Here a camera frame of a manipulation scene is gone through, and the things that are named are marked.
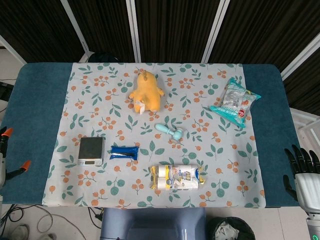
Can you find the left five-finger robot hand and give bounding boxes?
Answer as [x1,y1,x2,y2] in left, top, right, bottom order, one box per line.
[0,127,32,194]

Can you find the white metal rack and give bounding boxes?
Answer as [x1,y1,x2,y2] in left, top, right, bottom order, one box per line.
[289,107,320,151]

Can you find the black trash bin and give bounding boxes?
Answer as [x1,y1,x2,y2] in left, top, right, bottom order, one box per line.
[207,216,256,240]

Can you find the dark partition screen panel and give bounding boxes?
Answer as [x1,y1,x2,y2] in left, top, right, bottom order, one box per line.
[0,0,89,64]
[60,0,141,63]
[125,0,230,64]
[201,0,320,76]

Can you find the small digital kitchen scale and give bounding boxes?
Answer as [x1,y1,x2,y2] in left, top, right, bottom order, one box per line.
[77,136,106,167]

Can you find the blue foil packet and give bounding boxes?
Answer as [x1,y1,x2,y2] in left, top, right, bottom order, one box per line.
[109,145,140,161]

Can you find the right five-finger robot hand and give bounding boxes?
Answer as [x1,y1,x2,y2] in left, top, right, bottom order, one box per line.
[282,144,320,211]

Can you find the teal table cover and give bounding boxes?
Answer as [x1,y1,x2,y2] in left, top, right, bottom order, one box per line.
[0,62,305,208]

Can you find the white shoe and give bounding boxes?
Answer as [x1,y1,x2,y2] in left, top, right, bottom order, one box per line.
[10,223,30,239]

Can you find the blue robot torso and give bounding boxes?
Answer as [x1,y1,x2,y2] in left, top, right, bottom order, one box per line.
[99,207,208,240]

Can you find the black box device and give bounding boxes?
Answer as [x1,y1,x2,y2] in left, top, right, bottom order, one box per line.
[0,83,15,100]

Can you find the yellow plush toy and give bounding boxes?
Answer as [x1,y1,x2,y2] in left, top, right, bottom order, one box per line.
[128,67,165,115]

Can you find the teal toy hammer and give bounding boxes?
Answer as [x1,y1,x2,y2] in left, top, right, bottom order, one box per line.
[154,123,185,143]

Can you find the floral print tablecloth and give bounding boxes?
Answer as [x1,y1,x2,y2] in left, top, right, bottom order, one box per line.
[41,61,266,209]

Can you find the black chair back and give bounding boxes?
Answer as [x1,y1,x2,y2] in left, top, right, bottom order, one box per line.
[87,51,121,64]

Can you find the floor cables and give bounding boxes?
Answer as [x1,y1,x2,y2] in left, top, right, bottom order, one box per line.
[0,203,101,235]

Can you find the teal snack bag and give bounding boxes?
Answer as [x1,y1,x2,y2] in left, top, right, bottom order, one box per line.
[208,77,262,129]

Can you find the lint roller refill pack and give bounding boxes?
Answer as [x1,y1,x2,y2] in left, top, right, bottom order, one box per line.
[148,163,208,191]

